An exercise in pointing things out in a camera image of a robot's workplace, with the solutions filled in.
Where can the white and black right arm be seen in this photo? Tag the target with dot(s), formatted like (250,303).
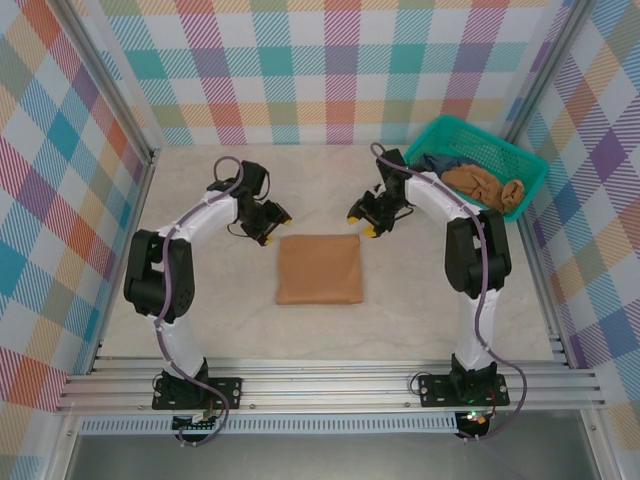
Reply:
(470,260)

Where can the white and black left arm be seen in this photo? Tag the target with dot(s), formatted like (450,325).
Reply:
(155,275)

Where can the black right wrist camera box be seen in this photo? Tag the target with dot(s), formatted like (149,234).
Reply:
(375,204)

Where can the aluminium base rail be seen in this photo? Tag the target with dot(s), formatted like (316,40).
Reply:
(325,387)

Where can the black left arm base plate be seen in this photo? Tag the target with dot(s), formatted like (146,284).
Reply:
(227,390)

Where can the tan t-shirt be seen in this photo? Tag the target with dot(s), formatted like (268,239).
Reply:
(480,187)
(320,270)

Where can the crumpled tan t-shirt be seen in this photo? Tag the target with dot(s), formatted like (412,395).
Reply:
(480,187)

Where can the teal plastic basket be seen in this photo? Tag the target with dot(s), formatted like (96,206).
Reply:
(520,162)

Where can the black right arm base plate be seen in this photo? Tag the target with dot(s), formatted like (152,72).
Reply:
(435,390)

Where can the aluminium corner post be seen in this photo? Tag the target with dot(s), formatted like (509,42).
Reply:
(547,70)
(107,80)

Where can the crumpled blue t-shirt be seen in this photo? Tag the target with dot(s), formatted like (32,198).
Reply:
(440,162)

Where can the small electronics board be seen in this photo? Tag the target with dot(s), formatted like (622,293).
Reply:
(475,420)
(195,422)

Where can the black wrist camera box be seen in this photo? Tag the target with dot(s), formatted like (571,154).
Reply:
(375,204)
(272,212)

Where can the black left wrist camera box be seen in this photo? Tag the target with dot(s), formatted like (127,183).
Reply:
(272,212)

